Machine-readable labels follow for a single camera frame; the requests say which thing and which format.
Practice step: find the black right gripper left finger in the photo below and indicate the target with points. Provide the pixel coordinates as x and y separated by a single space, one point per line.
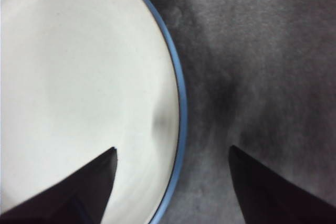
65 200

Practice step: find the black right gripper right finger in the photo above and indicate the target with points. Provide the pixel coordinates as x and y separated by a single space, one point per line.
275 200

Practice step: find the blue round plate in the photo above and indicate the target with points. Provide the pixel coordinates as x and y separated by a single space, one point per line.
183 108

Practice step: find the white round plate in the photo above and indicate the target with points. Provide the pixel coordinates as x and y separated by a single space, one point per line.
78 64

